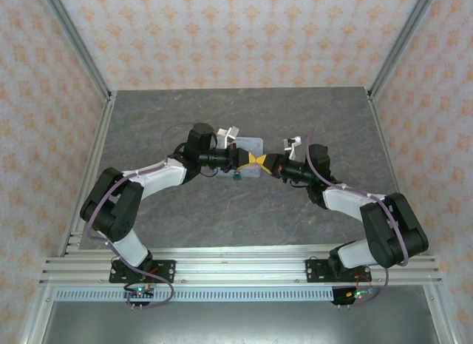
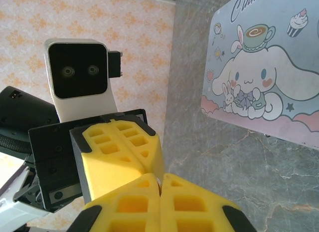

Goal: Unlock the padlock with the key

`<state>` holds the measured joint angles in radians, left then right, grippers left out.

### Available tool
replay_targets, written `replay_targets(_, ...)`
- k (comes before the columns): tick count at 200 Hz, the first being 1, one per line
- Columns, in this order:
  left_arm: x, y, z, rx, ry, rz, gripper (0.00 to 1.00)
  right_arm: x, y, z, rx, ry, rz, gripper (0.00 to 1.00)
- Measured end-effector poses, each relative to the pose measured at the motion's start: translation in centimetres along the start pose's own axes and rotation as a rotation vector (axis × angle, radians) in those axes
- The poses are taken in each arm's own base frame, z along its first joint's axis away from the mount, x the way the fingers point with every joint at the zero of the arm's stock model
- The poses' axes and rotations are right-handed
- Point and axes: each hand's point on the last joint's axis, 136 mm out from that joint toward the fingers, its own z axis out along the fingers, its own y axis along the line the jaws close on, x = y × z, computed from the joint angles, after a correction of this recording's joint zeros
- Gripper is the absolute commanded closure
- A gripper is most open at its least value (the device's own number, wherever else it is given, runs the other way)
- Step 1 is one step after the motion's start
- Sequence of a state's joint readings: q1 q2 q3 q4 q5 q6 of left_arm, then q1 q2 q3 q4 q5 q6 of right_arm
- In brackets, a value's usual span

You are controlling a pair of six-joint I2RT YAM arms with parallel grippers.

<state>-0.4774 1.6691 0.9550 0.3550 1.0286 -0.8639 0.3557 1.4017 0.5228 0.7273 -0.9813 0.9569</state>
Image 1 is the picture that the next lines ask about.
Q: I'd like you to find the right aluminium frame post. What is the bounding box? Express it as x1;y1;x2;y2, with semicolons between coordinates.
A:
367;0;440;101

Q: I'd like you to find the right controller board with LEDs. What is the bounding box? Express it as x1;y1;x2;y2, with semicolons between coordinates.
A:
345;287;376;300

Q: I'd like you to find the left aluminium side rail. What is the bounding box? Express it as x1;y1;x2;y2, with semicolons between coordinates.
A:
20;90;118;344

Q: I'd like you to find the white perforated cable tray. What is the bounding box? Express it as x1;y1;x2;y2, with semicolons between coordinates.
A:
54;287;336;303

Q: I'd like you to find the aluminium frame post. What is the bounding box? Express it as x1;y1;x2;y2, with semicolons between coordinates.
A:
38;0;114;101
367;0;440;101

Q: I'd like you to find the aluminium side rail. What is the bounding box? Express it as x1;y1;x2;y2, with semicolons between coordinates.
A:
20;90;118;344
367;88;459;344

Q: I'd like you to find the light blue cartoon pouch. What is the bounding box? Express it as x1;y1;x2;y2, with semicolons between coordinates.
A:
216;136;265;179

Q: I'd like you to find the aluminium mounting beam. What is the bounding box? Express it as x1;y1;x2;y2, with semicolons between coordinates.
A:
38;255;443;288

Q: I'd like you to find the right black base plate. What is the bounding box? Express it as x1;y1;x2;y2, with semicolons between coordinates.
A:
305;258;370;285

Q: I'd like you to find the left controller board with LEDs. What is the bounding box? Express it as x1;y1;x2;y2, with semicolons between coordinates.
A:
123;283;156;300

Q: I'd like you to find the left aluminium frame post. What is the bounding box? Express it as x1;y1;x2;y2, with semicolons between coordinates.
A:
38;0;114;101

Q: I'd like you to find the right aluminium side rail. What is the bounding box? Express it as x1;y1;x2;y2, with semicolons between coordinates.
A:
367;88;459;344

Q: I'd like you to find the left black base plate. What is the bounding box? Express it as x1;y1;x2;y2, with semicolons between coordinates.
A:
109;260;177;285

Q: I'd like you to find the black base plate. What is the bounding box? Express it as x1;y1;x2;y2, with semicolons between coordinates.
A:
109;260;177;285
305;258;370;285

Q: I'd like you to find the aluminium table edge rail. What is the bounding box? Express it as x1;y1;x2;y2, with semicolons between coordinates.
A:
64;243;421;258

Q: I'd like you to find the controller board with leds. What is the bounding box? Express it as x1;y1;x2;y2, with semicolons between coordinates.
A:
123;283;156;300
345;287;376;300

